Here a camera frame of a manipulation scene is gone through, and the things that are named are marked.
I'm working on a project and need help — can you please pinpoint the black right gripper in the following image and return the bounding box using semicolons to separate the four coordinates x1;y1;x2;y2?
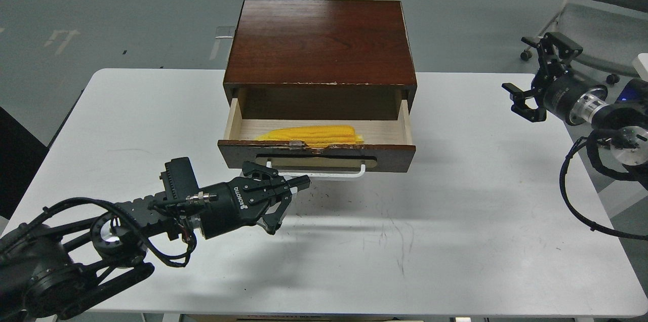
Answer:
502;32;608;126

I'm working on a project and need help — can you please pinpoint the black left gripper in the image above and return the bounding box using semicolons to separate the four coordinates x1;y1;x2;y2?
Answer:
199;161;311;239

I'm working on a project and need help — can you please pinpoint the yellow corn cob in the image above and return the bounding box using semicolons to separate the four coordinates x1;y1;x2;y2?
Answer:
255;125;365;147

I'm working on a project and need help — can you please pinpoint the wooden drawer with white handle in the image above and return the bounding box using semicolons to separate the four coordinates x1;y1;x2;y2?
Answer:
217;99;416;174

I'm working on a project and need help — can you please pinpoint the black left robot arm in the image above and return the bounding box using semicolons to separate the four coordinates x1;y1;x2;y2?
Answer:
1;157;311;320

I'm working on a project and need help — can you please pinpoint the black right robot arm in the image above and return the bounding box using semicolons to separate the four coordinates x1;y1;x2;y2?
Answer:
502;33;646;189

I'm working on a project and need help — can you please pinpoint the dark wooden cabinet box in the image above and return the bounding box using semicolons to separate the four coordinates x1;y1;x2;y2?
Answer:
223;0;417;120

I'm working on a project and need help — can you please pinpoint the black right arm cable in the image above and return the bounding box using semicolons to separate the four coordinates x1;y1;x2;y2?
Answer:
559;130;648;242

